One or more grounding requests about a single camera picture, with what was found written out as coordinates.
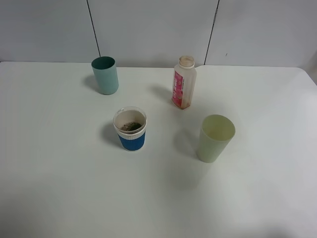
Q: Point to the light green plastic cup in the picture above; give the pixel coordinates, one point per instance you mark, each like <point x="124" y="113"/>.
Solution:
<point x="215" y="133"/>

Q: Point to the glass cup with blue sleeve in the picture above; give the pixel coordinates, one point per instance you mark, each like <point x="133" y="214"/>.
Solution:
<point x="130" y="125"/>

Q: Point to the teal plastic cup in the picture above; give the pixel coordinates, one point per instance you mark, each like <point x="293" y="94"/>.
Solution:
<point x="105" y="73"/>

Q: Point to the drink bottle with pink label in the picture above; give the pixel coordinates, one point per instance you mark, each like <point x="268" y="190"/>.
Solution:
<point x="184" y="80"/>

